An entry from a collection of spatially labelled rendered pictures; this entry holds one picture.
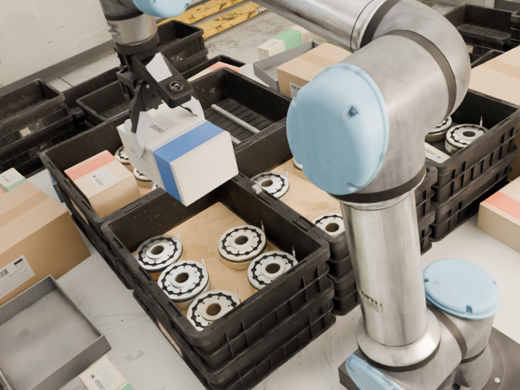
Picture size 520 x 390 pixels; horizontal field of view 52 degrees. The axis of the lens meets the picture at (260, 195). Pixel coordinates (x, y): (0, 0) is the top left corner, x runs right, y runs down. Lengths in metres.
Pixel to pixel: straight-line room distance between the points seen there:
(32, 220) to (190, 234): 0.40
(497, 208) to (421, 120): 0.77
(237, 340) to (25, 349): 0.55
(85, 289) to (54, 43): 3.21
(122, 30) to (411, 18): 0.46
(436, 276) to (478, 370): 0.20
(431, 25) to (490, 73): 0.96
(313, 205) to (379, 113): 0.73
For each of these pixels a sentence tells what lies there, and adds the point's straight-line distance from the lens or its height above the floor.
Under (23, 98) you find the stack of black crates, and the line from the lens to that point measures 2.90.
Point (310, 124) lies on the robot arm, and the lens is 0.54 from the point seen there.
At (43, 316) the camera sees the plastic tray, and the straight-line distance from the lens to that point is 1.39.
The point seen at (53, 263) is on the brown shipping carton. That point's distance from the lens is 1.43.
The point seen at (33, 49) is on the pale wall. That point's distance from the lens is 4.39.
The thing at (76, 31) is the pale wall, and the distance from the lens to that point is 4.48.
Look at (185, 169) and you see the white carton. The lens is 0.92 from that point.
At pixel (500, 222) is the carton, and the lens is 1.31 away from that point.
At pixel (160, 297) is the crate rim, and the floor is 0.93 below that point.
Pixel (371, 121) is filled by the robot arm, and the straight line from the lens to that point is 0.50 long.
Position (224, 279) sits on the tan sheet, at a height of 0.83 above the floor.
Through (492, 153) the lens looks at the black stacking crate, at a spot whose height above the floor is 0.86.
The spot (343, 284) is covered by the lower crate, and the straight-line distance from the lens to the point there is 1.08.
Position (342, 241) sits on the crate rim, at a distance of 1.00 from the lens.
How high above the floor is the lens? 1.63
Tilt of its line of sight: 39 degrees down
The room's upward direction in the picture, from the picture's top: 11 degrees counter-clockwise
